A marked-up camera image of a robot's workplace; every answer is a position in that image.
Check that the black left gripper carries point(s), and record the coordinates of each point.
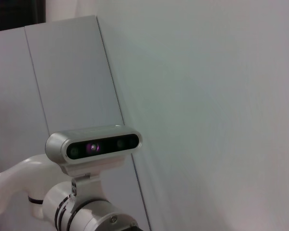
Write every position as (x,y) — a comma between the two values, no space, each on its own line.
(133,227)

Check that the white cabinet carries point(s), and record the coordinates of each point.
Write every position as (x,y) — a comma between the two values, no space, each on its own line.
(74,84)

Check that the silver left camera bracket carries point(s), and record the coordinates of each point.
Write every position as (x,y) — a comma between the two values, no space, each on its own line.
(86,187)

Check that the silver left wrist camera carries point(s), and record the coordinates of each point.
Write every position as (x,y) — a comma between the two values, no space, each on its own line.
(94,146)

